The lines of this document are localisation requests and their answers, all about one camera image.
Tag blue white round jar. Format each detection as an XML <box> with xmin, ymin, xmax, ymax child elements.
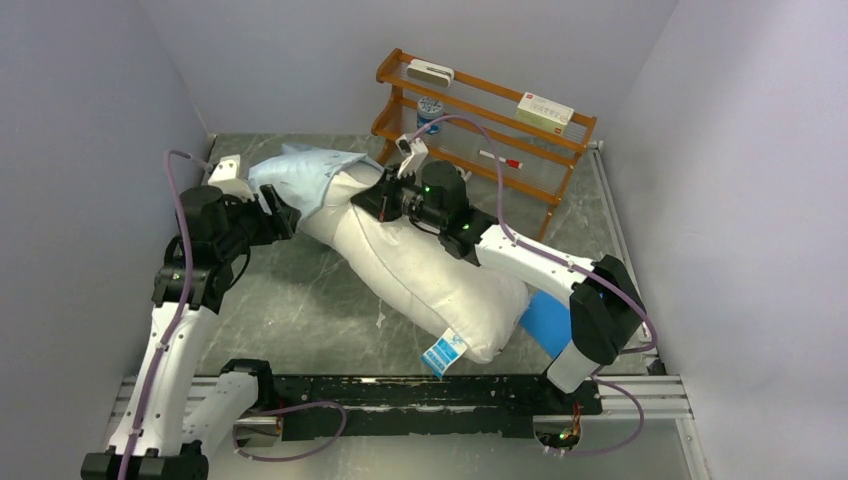
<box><xmin>416</xmin><ymin>97</ymin><xmax>444</xmax><ymax>129</ymax></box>

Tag white pillow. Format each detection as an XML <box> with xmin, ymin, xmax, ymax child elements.
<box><xmin>300</xmin><ymin>163</ymin><xmax>529</xmax><ymax>364</ymax></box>

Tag white red carton box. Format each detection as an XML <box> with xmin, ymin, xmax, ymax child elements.
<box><xmin>513</xmin><ymin>92</ymin><xmax>574</xmax><ymax>136</ymax></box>

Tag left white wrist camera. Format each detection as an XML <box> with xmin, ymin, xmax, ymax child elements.
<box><xmin>207</xmin><ymin>154</ymin><xmax>254</xmax><ymax>202</ymax></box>

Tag orange wooden shelf rack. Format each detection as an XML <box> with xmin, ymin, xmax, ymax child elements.
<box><xmin>371</xmin><ymin>48</ymin><xmax>597</xmax><ymax>239</ymax></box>

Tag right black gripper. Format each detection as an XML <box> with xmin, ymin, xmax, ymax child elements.
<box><xmin>352</xmin><ymin>163</ymin><xmax>446</xmax><ymax>231</ymax></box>

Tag white eraser box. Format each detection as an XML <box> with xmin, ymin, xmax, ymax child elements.
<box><xmin>406</xmin><ymin>58</ymin><xmax>455</xmax><ymax>88</ymax></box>

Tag light blue pillowcase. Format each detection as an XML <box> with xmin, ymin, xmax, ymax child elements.
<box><xmin>248</xmin><ymin>144</ymin><xmax>383</xmax><ymax>218</ymax></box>

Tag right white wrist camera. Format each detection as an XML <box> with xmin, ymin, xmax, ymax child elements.
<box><xmin>395</xmin><ymin>134</ymin><xmax>429</xmax><ymax>179</ymax></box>

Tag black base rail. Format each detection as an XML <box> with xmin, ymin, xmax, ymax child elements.
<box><xmin>248</xmin><ymin>374</ymin><xmax>602</xmax><ymax>441</ymax></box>

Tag blue foam pad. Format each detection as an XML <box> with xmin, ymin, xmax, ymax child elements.
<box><xmin>519</xmin><ymin>291</ymin><xmax>572</xmax><ymax>359</ymax></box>

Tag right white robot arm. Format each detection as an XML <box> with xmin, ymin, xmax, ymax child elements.
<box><xmin>352</xmin><ymin>161</ymin><xmax>647</xmax><ymax>414</ymax></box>

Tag red white marker pen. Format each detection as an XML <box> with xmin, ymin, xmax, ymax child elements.
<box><xmin>478</xmin><ymin>150</ymin><xmax>523</xmax><ymax>170</ymax></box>

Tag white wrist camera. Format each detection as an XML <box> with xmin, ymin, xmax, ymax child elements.
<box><xmin>395</xmin><ymin>134</ymin><xmax>429</xmax><ymax>179</ymax></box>
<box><xmin>207</xmin><ymin>154</ymin><xmax>254</xmax><ymax>202</ymax></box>

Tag blue white pillow label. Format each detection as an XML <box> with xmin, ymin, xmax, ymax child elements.
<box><xmin>421</xmin><ymin>328</ymin><xmax>467</xmax><ymax>378</ymax></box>

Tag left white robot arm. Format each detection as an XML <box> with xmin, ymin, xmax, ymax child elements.
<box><xmin>81</xmin><ymin>185</ymin><xmax>301</xmax><ymax>479</ymax></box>

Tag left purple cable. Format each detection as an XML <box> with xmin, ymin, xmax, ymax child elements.
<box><xmin>115</xmin><ymin>149</ymin><xmax>213</xmax><ymax>480</ymax></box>

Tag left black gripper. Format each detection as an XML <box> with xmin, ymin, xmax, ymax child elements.
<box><xmin>215</xmin><ymin>184</ymin><xmax>301</xmax><ymax>261</ymax></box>

